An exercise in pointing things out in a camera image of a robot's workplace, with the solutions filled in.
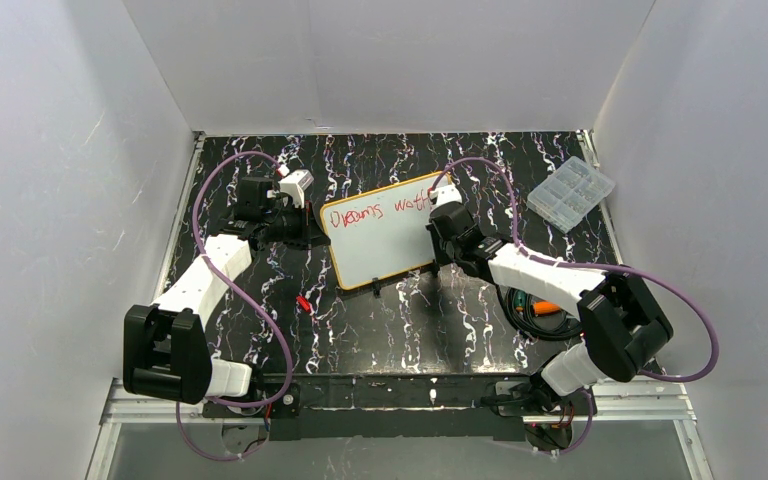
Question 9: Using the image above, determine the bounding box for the red marker cap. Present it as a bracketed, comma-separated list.
[296, 295, 312, 313]

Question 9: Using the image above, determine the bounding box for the yellow framed whiteboard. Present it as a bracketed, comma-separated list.
[320, 172, 451, 290]

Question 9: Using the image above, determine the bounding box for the orange green sensor plug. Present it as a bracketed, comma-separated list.
[513, 294, 562, 316]

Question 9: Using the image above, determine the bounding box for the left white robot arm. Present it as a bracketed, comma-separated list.
[123, 169, 330, 404]

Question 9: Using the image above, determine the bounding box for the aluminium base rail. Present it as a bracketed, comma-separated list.
[87, 373, 713, 479]

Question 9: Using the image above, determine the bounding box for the coiled black cable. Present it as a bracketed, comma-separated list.
[496, 284, 587, 343]

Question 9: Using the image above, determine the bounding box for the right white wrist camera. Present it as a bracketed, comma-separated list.
[428, 184, 463, 211]

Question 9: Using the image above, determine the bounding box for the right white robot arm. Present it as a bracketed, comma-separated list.
[427, 202, 673, 397]

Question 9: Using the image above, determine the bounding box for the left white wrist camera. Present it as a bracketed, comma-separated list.
[274, 165, 314, 208]

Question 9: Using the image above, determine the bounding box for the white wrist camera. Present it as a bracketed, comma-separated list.
[428, 184, 463, 211]
[274, 165, 314, 208]

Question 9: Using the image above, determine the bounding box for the clear plastic compartment box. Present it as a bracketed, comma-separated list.
[526, 156, 616, 234]

